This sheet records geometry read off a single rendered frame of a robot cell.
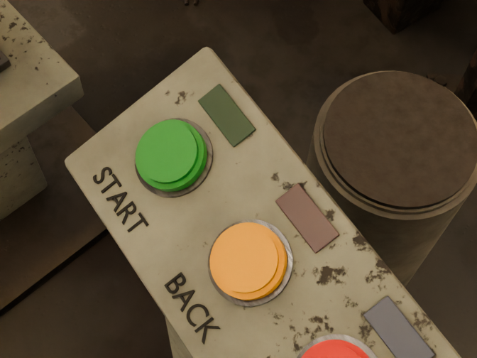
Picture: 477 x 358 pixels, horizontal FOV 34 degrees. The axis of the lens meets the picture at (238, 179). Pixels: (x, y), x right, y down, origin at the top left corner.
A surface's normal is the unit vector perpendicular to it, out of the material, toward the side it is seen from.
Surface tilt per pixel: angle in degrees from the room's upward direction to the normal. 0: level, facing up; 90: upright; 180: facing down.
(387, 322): 20
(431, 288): 0
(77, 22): 0
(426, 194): 0
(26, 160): 90
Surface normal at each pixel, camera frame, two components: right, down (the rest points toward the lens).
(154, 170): -0.25, -0.25
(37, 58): 0.03, -0.44
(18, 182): 0.67, 0.67
